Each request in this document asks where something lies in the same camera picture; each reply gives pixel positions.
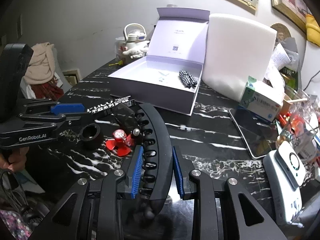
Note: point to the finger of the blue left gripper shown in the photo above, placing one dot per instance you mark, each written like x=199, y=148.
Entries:
x=64, y=108

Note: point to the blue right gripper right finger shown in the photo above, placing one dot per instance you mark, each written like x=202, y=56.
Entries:
x=178, y=174

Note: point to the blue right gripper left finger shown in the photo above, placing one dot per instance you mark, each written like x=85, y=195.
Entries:
x=135, y=170

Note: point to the black curved hair comb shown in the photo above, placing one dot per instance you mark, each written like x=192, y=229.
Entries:
x=157, y=159

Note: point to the black elastic band roll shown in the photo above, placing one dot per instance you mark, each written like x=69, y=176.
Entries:
x=91, y=133

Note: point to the long black text box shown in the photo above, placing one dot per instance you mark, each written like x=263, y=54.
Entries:
x=127, y=100

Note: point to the red flower hair clip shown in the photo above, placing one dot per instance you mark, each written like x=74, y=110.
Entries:
x=121, y=143

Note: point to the beige cloth bundle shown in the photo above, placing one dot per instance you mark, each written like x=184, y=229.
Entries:
x=41, y=68

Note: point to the black pearl bow clip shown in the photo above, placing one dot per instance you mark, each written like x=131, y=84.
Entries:
x=127, y=121

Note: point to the yellow small stick toy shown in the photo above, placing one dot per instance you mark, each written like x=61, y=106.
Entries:
x=116, y=63

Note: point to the tablet with dark screen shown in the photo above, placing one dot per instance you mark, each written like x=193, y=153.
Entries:
x=258, y=135

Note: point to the white cinnamoroll kettle toy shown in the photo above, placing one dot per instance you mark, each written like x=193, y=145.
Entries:
x=133, y=45

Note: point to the lilac open gift box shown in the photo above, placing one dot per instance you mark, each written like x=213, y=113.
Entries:
x=178, y=43

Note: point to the white round device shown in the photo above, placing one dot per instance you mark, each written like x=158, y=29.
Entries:
x=285, y=172

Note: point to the green white medicine box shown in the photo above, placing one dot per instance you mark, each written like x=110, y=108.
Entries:
x=261, y=99

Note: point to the red snack packet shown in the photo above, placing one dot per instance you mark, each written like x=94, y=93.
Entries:
x=291, y=123

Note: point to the white foam block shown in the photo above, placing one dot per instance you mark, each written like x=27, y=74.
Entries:
x=236, y=49

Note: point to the round woven straw mat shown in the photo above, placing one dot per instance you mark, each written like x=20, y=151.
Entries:
x=282, y=31

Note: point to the yellow pot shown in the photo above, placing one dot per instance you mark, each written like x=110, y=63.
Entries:
x=312, y=30

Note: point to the gold framed picture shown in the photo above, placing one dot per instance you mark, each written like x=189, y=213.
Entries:
x=294, y=10

